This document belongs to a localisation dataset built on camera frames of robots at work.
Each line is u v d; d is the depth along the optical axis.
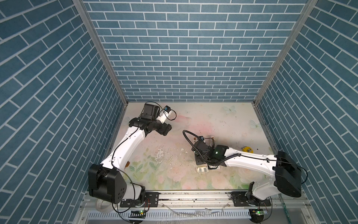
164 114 0.71
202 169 0.84
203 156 0.61
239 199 0.74
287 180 0.41
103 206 0.68
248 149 0.91
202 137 0.74
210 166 0.69
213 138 0.92
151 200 0.74
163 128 0.72
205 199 0.75
